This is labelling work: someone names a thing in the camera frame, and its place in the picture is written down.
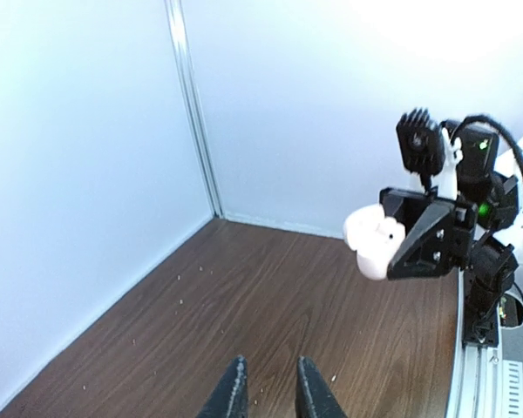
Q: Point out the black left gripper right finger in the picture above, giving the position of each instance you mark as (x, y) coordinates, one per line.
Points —
(313, 397)

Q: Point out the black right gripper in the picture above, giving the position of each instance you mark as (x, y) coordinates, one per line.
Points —
(424, 253)

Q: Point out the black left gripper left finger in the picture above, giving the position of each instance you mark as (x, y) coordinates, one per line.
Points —
(229, 398)

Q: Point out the pink earbud case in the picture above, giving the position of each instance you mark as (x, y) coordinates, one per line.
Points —
(375, 238)

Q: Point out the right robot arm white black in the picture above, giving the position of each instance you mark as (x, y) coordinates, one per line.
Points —
(472, 177)

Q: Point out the right base circuit board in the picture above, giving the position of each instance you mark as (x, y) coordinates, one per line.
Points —
(511, 311)

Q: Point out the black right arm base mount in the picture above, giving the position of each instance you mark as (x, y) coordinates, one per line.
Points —
(480, 329)

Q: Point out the aluminium front rail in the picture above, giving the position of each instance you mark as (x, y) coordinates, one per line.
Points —
(483, 383)

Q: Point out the aluminium right corner post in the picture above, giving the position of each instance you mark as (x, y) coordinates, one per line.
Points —
(191, 97)

